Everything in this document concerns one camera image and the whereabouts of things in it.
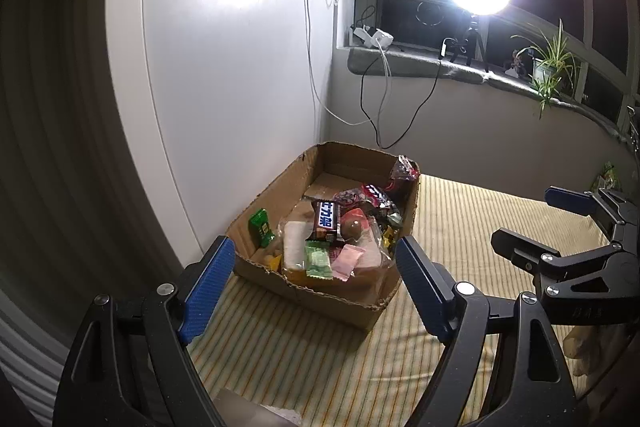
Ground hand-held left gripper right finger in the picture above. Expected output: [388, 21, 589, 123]
[395, 235, 581, 427]

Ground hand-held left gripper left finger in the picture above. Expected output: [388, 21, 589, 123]
[52, 235, 237, 427]

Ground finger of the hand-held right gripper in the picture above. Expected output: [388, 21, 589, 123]
[544, 186, 640, 233]
[490, 228, 631, 278]

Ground green yellow snack packet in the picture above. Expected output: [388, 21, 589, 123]
[377, 212, 403, 253]

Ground pink snack packet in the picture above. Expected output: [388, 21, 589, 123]
[331, 243, 366, 282]

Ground small green packet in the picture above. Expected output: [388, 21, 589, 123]
[248, 208, 277, 249]

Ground brown cardboard box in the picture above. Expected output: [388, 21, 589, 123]
[225, 141, 422, 334]

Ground sliced bread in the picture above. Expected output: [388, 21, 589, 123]
[277, 217, 396, 288]

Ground dark red snack packet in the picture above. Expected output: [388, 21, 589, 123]
[362, 183, 401, 212]

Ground brown blue chocolate bar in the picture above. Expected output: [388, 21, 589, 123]
[307, 199, 343, 244]

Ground clear packet of red dates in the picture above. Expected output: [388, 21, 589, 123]
[390, 154, 421, 192]

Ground green printed bag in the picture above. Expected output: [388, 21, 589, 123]
[595, 162, 621, 192]

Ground beige plush toy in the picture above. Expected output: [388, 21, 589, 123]
[562, 324, 608, 378]

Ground potted spider plant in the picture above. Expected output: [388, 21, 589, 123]
[511, 18, 583, 120]

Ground small red potted plant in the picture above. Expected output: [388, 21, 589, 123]
[504, 48, 531, 80]

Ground black tripod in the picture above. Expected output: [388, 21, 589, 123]
[446, 14, 491, 72]

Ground white wardrobe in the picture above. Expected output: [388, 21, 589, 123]
[102, 0, 358, 268]

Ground white power strip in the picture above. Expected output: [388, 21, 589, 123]
[351, 24, 395, 50]

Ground black cable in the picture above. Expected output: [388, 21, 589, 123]
[357, 4, 457, 149]

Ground white power strip cable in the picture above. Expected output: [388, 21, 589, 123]
[375, 44, 392, 150]

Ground long white cable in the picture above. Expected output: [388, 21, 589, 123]
[302, 0, 373, 126]

